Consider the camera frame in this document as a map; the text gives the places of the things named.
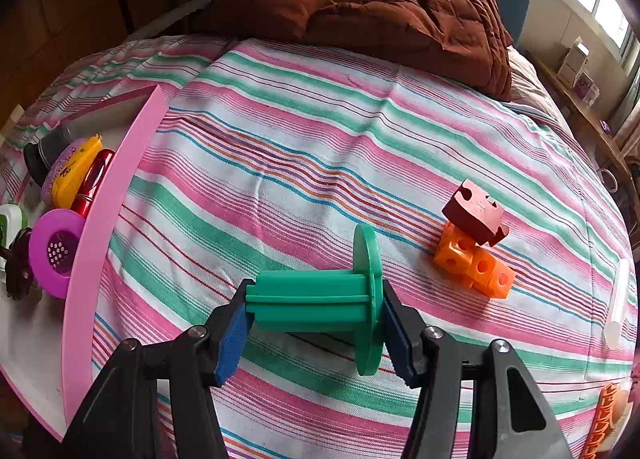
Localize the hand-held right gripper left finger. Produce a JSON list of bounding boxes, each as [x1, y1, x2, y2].
[[62, 279, 256, 459]]

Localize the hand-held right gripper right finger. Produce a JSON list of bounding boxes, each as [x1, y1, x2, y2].
[[382, 280, 573, 459]]

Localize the green plastic spool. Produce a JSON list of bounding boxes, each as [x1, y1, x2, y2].
[[245, 224, 386, 376]]

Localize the pink tray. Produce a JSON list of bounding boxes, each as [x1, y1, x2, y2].
[[0, 85, 171, 442]]

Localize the purple plastic strainer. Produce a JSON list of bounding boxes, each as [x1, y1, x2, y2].
[[28, 209, 87, 300]]

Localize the glossy red case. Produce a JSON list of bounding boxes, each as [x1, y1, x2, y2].
[[71, 149, 116, 218]]

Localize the dark brown fluted mold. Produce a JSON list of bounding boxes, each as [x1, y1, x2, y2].
[[0, 228, 35, 301]]

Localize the yellow plastic box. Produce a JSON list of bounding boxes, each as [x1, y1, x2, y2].
[[51, 135, 104, 210]]

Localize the orange linked cubes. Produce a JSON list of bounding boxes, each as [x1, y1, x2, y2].
[[434, 221, 516, 300]]

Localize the dark red puzzle block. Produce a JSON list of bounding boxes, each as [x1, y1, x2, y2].
[[442, 179, 510, 247]]

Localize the striped bedsheet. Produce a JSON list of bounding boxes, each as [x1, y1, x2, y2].
[[0, 34, 640, 459]]

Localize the orange plastic rack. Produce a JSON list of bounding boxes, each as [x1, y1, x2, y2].
[[580, 381, 626, 459]]

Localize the translucent white tube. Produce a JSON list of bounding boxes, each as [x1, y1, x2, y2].
[[602, 256, 631, 350]]

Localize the peach suction cup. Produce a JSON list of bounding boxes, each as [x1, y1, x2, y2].
[[612, 384, 633, 422]]

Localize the white and green case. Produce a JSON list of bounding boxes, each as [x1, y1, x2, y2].
[[0, 204, 28, 270]]

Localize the grey cup with black base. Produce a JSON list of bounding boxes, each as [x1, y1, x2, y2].
[[23, 125, 76, 187]]

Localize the wooden shelf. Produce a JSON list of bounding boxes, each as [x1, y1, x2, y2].
[[525, 51, 633, 190]]

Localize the pale pillow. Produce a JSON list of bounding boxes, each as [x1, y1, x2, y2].
[[507, 46, 556, 114]]

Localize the purple box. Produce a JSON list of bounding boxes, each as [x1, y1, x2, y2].
[[572, 73, 600, 104]]

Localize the brown quilt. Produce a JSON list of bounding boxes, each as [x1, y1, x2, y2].
[[195, 0, 515, 102]]

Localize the white box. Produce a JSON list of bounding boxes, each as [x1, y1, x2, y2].
[[557, 36, 591, 87]]

